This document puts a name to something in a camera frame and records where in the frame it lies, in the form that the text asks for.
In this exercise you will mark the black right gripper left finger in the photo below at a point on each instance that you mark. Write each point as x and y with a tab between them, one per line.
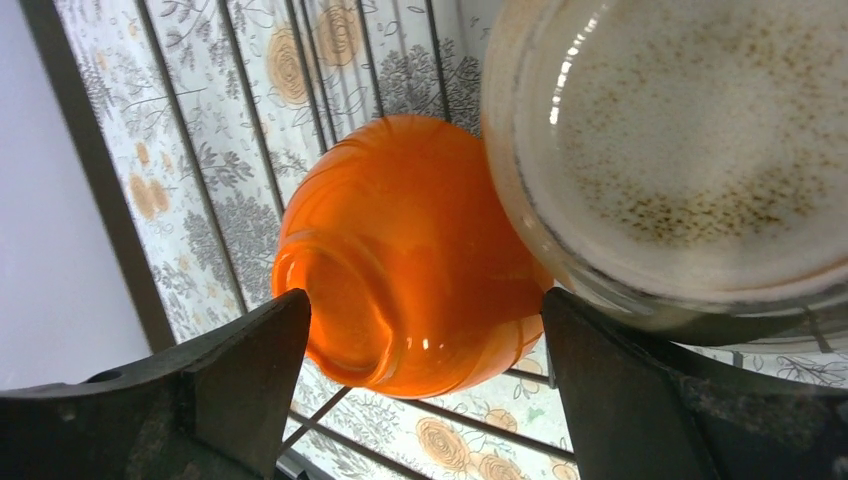
213	407

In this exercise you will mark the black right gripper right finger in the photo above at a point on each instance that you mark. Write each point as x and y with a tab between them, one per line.
639	407

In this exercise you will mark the orange glossy bowl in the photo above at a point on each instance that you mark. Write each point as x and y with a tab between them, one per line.
418	283

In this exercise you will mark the beige speckled bowl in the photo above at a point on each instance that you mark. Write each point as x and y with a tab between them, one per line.
681	166

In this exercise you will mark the floral patterned table mat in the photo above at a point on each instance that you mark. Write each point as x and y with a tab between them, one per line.
218	132

